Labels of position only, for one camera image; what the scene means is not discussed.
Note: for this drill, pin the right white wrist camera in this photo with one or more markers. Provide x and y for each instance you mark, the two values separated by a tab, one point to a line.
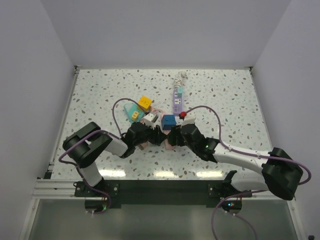
187	118

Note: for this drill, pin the small pink plug adapter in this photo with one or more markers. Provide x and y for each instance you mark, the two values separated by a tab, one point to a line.
143	146

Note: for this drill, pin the blue cube socket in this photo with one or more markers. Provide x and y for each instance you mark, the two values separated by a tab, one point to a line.
168	121

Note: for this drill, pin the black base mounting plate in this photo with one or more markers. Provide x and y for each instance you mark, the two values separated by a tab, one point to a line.
116	193

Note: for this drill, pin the teal power strip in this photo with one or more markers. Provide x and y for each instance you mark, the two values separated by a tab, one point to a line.
129	108

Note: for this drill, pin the small yellow adapter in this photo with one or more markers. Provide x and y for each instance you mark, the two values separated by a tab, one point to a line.
135	115

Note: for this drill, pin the purple power strip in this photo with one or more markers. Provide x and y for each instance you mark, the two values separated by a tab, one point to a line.
177	101

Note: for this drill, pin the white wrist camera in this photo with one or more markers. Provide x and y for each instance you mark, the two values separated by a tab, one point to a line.
150	119
187	118

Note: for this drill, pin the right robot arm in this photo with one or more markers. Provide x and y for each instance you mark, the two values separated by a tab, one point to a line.
272	171

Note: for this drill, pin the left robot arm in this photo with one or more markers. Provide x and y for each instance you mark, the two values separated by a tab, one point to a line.
87	144

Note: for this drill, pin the yellow cube socket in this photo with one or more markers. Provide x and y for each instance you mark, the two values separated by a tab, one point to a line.
144	104

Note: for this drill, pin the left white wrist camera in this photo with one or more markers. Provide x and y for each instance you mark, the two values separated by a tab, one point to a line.
150	119

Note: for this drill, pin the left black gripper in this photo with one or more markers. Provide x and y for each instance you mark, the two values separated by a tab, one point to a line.
157	136

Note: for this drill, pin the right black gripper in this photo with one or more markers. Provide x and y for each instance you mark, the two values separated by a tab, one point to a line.
174	133

